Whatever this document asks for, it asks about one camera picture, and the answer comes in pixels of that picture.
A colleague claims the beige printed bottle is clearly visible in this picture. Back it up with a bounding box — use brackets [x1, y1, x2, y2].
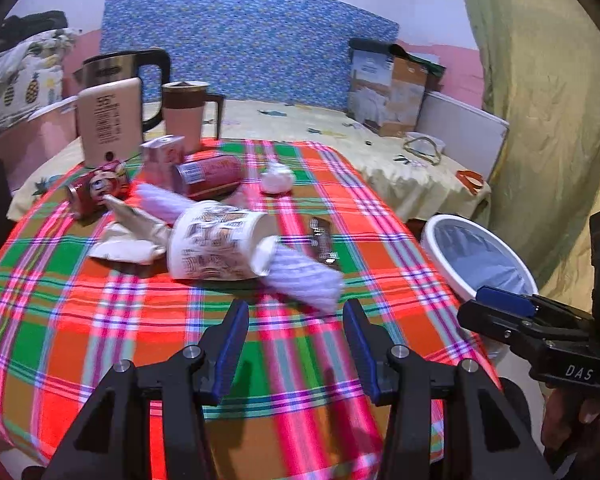
[76, 77, 145, 167]

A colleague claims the white board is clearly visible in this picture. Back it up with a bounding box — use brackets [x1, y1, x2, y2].
[416, 91, 510, 181]

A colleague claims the white lined trash bin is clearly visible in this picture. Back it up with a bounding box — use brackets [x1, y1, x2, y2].
[437, 224, 528, 295]

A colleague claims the steel electric kettle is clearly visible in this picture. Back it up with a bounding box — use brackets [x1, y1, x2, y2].
[82, 47, 172, 133]

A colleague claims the plaid tablecloth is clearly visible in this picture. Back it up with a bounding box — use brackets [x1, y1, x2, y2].
[0, 139, 503, 476]

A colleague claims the pineapple printed bag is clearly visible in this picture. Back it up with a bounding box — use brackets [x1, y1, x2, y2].
[0, 27, 78, 133]

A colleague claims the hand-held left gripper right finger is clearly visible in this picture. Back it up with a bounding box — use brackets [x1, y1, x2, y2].
[342, 299, 556, 480]

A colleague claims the person's right hand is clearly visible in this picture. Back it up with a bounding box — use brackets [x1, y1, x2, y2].
[540, 385, 600, 466]

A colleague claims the black bag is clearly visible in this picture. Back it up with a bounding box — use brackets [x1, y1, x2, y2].
[0, 10, 68, 53]

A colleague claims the crumpled white tissue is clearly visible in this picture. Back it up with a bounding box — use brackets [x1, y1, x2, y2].
[259, 157, 296, 195]

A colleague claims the blue patterned mattress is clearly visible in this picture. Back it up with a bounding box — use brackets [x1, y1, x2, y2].
[101, 0, 400, 111]

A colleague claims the green curtain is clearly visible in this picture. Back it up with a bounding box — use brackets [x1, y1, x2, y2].
[455, 0, 600, 301]

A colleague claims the pink drink carton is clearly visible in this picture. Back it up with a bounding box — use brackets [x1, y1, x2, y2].
[140, 135, 187, 193]

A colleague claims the beige wrapper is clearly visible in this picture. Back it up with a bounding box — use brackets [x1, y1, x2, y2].
[89, 195, 176, 266]

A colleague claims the yellow printed bed sheet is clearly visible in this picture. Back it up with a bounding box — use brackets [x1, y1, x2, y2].
[7, 97, 492, 223]

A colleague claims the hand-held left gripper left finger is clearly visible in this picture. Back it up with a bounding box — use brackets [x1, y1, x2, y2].
[42, 299, 251, 480]

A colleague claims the printed cardboard box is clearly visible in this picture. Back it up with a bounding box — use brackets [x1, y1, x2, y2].
[347, 37, 431, 138]

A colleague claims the dark snack wrapper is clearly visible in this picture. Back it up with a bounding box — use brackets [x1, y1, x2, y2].
[307, 216, 342, 272]

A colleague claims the dark green bag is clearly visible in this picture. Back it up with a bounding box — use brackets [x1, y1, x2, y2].
[389, 44, 446, 92]

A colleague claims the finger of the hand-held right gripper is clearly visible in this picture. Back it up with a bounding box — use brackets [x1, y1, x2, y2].
[475, 285, 597, 333]
[456, 299, 551, 361]

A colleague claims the red can with label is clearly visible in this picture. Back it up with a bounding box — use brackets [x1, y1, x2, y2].
[174, 154, 245, 202]

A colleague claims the red can with cartoon face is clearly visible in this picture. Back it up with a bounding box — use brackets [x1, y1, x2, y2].
[66, 159, 131, 220]

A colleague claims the orange strap loop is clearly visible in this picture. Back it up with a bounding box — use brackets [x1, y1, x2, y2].
[455, 170, 485, 195]

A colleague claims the pink mug with brown lid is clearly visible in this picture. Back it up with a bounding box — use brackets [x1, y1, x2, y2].
[161, 81, 226, 155]

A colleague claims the printed paper cup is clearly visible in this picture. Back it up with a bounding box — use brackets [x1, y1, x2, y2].
[166, 200, 281, 282]

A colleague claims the lavender knitted cloth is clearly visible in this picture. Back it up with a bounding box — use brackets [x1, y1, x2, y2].
[262, 242, 345, 313]

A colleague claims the pink cabinet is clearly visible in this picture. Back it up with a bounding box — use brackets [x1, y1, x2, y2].
[0, 95, 81, 196]

